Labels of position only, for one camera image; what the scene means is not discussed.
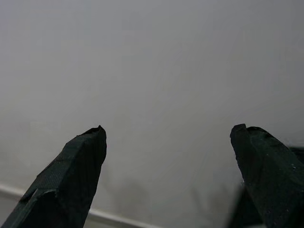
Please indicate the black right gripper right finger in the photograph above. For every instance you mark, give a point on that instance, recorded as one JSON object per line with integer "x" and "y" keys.
{"x": 273, "y": 178}

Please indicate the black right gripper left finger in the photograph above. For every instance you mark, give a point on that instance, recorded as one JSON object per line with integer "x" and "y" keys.
{"x": 71, "y": 178}

